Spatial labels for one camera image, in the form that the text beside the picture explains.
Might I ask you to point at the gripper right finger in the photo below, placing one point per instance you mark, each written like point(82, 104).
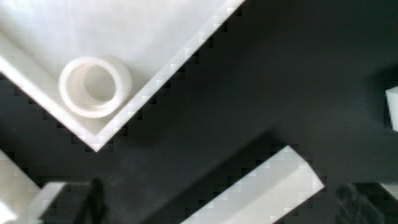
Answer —
point(368, 203)

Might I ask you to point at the white square tabletop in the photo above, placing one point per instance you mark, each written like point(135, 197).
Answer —
point(90, 52)

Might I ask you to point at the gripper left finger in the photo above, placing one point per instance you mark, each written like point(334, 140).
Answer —
point(69, 204)

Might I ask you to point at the white table leg with tag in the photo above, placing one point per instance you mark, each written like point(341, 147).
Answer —
point(266, 193)

